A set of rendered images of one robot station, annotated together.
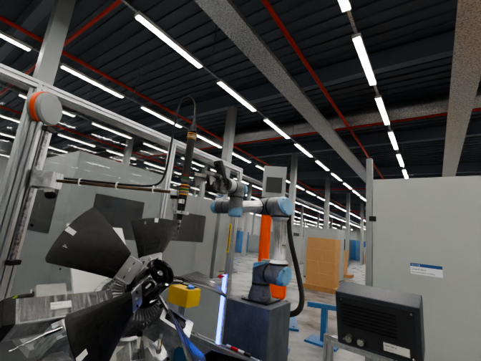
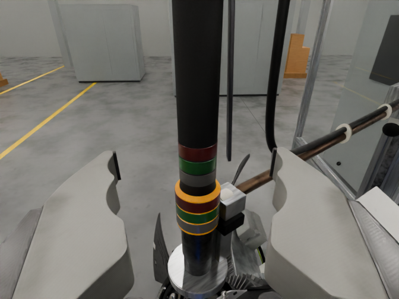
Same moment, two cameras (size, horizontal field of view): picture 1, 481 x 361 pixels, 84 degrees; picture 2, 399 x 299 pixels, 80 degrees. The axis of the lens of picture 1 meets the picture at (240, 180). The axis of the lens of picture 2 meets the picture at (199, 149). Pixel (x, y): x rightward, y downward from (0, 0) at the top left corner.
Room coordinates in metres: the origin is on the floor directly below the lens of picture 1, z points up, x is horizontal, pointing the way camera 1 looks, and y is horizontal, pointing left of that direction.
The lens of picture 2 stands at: (1.29, 0.13, 1.72)
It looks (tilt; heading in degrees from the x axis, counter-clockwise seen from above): 29 degrees down; 140
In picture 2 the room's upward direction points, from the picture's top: straight up
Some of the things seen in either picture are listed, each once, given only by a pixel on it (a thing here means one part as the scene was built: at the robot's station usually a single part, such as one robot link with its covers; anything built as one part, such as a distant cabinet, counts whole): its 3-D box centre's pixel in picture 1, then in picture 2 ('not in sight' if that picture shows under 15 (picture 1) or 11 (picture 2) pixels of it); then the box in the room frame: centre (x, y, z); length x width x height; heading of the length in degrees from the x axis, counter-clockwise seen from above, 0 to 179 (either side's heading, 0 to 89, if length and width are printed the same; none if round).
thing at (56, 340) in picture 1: (60, 334); not in sight; (0.93, 0.51, 1.03); 0.15 x 0.10 x 0.14; 52
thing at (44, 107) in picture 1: (45, 109); not in sight; (1.19, 0.96, 1.88); 0.17 x 0.15 x 0.16; 142
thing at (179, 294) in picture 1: (183, 296); not in sight; (1.62, 0.25, 1.02); 0.16 x 0.10 x 0.11; 52
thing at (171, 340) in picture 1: (167, 328); not in sight; (1.21, 0.23, 0.98); 0.20 x 0.16 x 0.20; 52
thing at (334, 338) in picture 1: (357, 347); not in sight; (1.05, -0.48, 1.04); 0.24 x 0.03 x 0.03; 52
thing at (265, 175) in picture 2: (115, 186); (344, 134); (1.17, 0.55, 1.54); 0.54 x 0.01 x 0.01; 87
